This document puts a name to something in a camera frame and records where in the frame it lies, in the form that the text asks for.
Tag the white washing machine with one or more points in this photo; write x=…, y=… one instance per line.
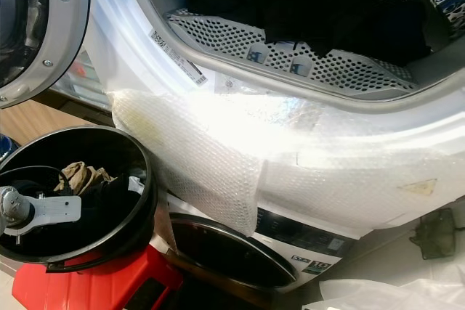
x=116, y=41

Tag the blue-lined trash bin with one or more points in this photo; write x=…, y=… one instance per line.
x=7, y=149

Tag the brown crumpled cloth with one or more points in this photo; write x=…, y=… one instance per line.
x=80, y=176

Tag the black round bucket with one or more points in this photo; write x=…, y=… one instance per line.
x=116, y=149

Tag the round grey washer door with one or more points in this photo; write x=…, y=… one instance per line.
x=69, y=27

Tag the red plastic stool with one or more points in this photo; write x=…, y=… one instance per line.
x=87, y=290

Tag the barcode sticker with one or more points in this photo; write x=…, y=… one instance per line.
x=178, y=57

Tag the bubble wrap sheet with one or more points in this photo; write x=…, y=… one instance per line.
x=203, y=161
x=349, y=186

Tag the dark small washer door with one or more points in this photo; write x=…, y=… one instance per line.
x=225, y=252

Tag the white plastic sheet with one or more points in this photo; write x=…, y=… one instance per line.
x=385, y=296

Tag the yellow triangle warning sticker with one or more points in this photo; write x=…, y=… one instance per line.
x=420, y=188

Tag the dark green floor object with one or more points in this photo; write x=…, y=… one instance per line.
x=436, y=236

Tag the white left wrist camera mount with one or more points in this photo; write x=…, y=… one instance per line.
x=58, y=210

